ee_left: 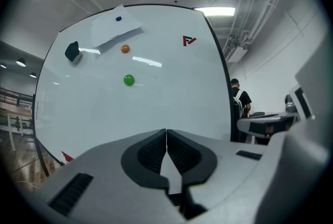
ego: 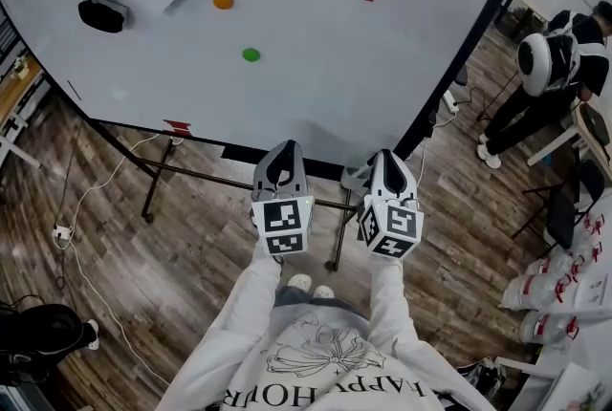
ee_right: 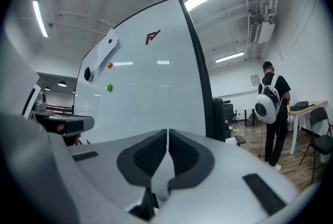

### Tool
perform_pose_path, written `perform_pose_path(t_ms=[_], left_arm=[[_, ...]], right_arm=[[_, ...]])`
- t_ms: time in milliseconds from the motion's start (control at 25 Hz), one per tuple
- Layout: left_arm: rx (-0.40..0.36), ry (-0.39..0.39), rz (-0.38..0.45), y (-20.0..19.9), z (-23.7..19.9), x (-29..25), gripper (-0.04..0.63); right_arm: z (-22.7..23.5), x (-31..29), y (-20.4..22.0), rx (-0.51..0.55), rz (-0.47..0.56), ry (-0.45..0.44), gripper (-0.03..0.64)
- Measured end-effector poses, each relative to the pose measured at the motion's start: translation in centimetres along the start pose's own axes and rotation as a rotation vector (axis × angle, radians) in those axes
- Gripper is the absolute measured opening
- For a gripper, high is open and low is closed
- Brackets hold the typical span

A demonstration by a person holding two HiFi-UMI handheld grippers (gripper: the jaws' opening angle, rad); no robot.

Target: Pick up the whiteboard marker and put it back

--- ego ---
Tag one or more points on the black metal whiteboard stand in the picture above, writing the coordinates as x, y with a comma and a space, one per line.
191, 172

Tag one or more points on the wooden desk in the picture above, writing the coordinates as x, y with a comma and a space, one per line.
14, 89

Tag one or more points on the black folding chair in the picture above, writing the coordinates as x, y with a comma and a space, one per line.
564, 208

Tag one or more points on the pack of water bottles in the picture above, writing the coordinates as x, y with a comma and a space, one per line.
545, 285
550, 328

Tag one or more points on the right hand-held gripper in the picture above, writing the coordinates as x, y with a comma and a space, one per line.
392, 222

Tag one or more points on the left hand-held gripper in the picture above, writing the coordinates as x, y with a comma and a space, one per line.
282, 218

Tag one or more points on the white table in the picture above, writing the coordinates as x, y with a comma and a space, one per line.
557, 144

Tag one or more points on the black laptop bag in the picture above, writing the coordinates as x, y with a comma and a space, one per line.
595, 124

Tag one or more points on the person's white shoe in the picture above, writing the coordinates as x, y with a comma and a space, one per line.
93, 335
323, 291
490, 158
300, 281
484, 139

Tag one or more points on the person's left forearm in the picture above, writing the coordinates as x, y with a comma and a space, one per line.
239, 304

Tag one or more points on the green round magnet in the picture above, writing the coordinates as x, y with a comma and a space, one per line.
250, 54

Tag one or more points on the large white whiteboard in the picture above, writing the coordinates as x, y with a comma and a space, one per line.
311, 89

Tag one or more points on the person's right white shoe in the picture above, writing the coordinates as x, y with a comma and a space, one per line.
323, 291

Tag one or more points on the person's white printed sweatshirt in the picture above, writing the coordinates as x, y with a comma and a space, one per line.
315, 352

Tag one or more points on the black whiteboard eraser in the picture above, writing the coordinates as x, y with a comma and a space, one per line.
101, 15

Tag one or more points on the person's left white shoe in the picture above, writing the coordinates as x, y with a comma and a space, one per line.
300, 281

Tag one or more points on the person's grey jeans legs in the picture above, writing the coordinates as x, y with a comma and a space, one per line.
299, 298

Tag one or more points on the white power strip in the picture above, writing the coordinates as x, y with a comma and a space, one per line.
450, 101
62, 232

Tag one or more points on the person's right forearm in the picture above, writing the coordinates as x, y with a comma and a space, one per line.
392, 304

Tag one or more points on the orange round magnet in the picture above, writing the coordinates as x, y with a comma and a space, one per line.
223, 0

